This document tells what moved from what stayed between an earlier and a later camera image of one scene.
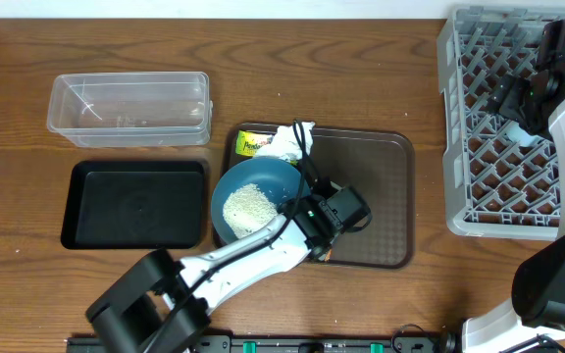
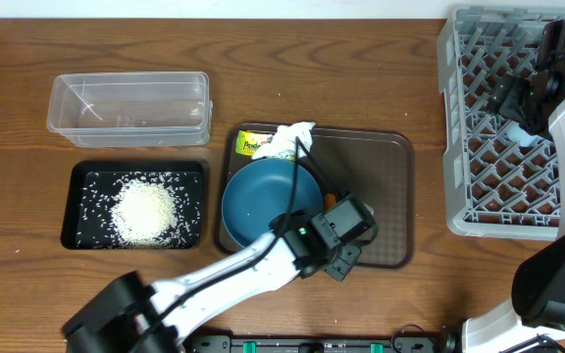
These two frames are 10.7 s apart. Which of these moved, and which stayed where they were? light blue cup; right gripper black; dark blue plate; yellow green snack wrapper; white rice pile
Moved: white rice pile; dark blue plate
Stayed: right gripper black; light blue cup; yellow green snack wrapper
